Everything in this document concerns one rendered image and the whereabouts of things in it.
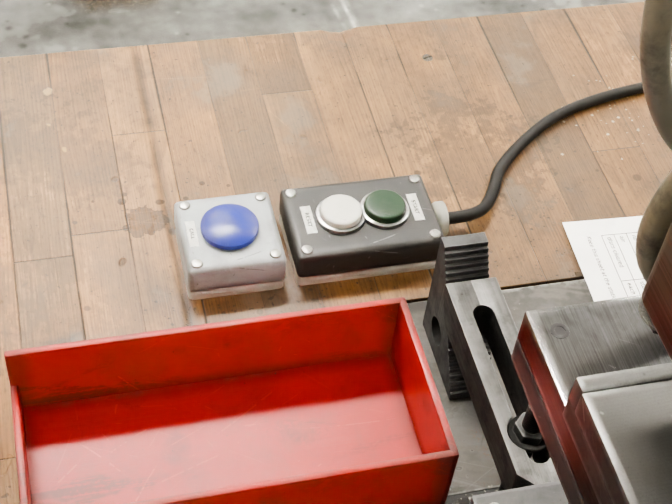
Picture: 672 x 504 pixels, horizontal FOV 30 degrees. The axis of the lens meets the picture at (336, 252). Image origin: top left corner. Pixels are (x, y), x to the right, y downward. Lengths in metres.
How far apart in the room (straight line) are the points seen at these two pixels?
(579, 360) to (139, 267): 0.41
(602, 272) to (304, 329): 0.24
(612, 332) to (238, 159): 0.45
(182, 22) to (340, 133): 1.55
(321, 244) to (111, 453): 0.20
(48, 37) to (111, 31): 0.12
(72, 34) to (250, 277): 1.67
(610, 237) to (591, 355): 0.39
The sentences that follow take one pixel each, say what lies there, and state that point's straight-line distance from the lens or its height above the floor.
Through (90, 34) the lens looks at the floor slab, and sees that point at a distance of 2.49.
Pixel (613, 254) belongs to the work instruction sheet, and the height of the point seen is 0.90.
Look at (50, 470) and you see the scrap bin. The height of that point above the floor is 0.91.
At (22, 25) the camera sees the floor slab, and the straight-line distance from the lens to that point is 2.52.
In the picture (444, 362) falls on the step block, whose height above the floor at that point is 0.92.
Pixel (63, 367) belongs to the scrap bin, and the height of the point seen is 0.94.
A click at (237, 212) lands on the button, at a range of 0.87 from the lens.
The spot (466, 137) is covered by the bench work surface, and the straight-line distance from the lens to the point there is 1.00.
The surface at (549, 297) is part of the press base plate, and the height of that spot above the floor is 0.90.
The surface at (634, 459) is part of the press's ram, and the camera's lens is 0.49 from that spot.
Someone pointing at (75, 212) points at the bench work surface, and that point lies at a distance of 0.92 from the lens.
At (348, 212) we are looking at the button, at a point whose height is 0.94.
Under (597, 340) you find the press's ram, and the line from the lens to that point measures 0.57.
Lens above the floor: 1.58
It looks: 49 degrees down
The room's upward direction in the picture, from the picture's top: 7 degrees clockwise
